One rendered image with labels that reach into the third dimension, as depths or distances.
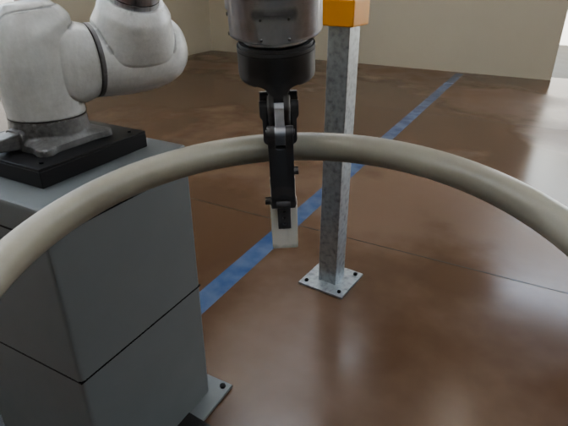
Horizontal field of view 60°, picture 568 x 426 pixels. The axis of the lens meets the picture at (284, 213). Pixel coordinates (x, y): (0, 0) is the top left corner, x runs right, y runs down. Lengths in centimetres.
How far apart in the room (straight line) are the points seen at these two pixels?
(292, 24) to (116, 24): 68
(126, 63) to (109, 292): 48
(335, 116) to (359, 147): 123
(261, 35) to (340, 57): 125
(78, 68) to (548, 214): 89
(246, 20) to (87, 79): 68
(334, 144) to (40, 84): 69
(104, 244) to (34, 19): 44
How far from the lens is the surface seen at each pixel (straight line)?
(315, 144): 52
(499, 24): 656
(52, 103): 108
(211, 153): 51
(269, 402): 157
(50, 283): 101
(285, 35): 45
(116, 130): 119
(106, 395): 122
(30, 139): 110
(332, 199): 185
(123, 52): 110
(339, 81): 170
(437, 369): 174
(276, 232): 56
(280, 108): 47
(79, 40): 109
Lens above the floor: 117
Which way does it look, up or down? 27 degrees down
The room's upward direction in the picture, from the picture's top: straight up
